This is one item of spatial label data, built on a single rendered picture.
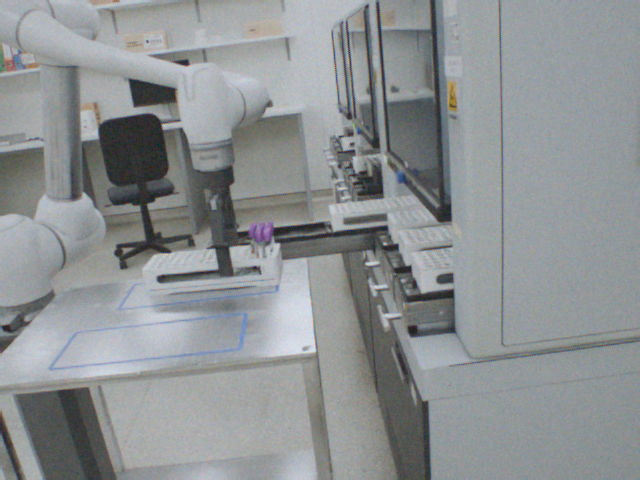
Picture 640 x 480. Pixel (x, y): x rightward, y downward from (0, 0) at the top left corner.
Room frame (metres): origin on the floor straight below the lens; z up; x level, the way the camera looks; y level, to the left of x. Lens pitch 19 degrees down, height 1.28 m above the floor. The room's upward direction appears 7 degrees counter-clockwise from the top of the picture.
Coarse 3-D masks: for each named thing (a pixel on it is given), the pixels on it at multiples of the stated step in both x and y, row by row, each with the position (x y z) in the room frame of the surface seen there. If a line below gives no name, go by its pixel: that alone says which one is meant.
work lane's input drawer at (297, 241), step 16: (304, 224) 1.56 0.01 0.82; (320, 224) 1.56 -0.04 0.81; (240, 240) 1.52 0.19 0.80; (288, 240) 1.45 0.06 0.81; (304, 240) 1.45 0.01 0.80; (320, 240) 1.44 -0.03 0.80; (336, 240) 1.44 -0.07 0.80; (352, 240) 1.44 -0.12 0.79; (368, 240) 1.44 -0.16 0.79; (288, 256) 1.44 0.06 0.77; (304, 256) 1.44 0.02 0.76
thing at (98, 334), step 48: (96, 288) 1.23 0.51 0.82; (144, 288) 1.19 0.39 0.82; (240, 288) 1.12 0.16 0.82; (288, 288) 1.09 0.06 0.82; (48, 336) 0.99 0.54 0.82; (96, 336) 0.97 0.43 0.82; (144, 336) 0.94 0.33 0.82; (192, 336) 0.92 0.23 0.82; (240, 336) 0.90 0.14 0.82; (288, 336) 0.88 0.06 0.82; (0, 384) 0.82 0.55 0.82; (48, 384) 0.82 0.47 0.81; (96, 384) 0.82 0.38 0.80; (0, 432) 0.82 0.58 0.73
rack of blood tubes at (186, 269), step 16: (160, 256) 1.23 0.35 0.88; (176, 256) 1.21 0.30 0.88; (192, 256) 1.20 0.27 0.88; (208, 256) 1.18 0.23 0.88; (240, 256) 1.16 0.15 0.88; (256, 256) 1.14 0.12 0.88; (272, 256) 1.13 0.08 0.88; (144, 272) 1.14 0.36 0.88; (160, 272) 1.14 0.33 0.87; (176, 272) 1.14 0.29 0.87; (192, 272) 1.23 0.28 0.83; (208, 272) 1.23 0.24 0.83; (240, 272) 1.16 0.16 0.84; (256, 272) 1.14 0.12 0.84; (272, 272) 1.12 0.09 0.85; (160, 288) 1.14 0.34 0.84; (192, 288) 1.13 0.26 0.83; (208, 288) 1.13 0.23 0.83; (224, 288) 1.13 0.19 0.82
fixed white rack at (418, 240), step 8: (400, 232) 1.24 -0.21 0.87; (408, 232) 1.24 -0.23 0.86; (416, 232) 1.23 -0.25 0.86; (424, 232) 1.23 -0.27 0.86; (432, 232) 1.22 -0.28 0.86; (440, 232) 1.21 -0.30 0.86; (448, 232) 1.21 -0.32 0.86; (400, 240) 1.22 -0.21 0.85; (408, 240) 1.18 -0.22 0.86; (416, 240) 1.17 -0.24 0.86; (424, 240) 1.17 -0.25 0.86; (432, 240) 1.16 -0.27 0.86; (440, 240) 1.15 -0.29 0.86; (448, 240) 1.15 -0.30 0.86; (400, 248) 1.22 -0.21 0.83; (408, 248) 1.15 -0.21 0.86; (416, 248) 1.15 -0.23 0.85; (424, 248) 1.25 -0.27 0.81; (432, 248) 1.25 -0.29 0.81; (440, 248) 1.25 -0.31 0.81; (408, 256) 1.15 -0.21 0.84; (408, 264) 1.15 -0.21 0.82
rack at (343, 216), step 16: (336, 208) 1.52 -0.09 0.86; (352, 208) 1.50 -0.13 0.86; (368, 208) 1.48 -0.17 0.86; (384, 208) 1.46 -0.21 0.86; (400, 208) 1.46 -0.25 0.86; (416, 208) 1.46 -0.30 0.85; (336, 224) 1.46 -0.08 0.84; (352, 224) 1.53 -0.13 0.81; (368, 224) 1.46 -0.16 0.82; (384, 224) 1.46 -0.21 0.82
